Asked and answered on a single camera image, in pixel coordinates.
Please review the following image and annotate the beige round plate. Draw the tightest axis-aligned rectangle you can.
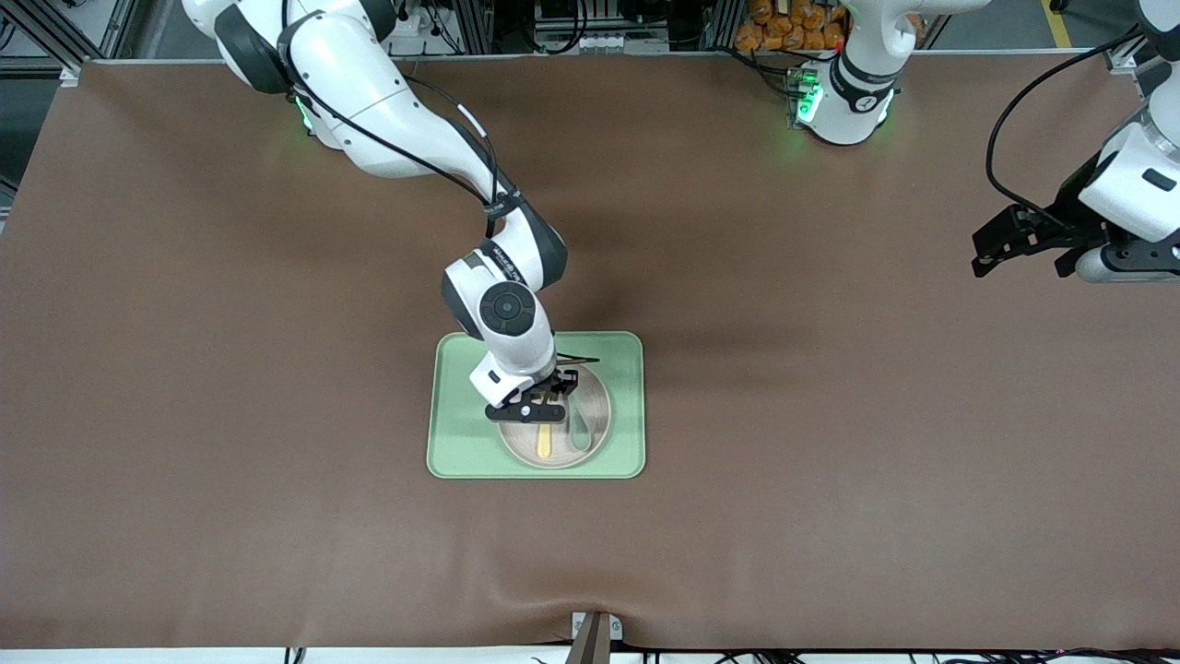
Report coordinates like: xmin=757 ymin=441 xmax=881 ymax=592
xmin=498 ymin=362 xmax=612 ymax=469

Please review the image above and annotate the grey-green plastic spoon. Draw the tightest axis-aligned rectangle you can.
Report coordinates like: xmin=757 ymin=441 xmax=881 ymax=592
xmin=564 ymin=392 xmax=594 ymax=453

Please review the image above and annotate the yellow plastic fork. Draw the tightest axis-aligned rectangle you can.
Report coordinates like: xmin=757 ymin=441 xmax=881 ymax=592
xmin=537 ymin=397 xmax=565 ymax=459

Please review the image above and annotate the light green rectangular tray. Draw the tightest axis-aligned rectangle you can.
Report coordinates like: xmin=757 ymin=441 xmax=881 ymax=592
xmin=426 ymin=331 xmax=647 ymax=480

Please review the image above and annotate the brown table cover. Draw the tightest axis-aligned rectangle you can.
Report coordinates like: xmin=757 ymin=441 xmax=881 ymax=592
xmin=0 ymin=51 xmax=1180 ymax=652

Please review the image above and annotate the pile of orange items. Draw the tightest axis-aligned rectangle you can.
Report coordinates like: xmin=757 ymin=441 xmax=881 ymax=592
xmin=735 ymin=0 xmax=925 ymax=53

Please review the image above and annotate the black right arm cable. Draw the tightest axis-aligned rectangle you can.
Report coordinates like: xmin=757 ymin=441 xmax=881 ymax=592
xmin=281 ymin=37 xmax=602 ymax=365

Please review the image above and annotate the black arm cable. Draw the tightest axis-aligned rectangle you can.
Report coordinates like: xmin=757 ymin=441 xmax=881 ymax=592
xmin=281 ymin=37 xmax=602 ymax=365
xmin=985 ymin=28 xmax=1149 ymax=231

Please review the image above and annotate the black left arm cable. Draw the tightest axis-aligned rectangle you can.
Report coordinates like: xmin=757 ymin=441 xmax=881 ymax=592
xmin=985 ymin=28 xmax=1149 ymax=231

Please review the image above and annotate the aluminium frame post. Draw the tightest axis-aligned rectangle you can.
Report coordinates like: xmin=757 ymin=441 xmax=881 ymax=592
xmin=0 ymin=0 xmax=125 ymax=86
xmin=1109 ymin=37 xmax=1155 ymax=75

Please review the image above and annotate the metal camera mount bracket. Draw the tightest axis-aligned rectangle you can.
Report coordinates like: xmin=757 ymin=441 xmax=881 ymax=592
xmin=571 ymin=611 xmax=624 ymax=664

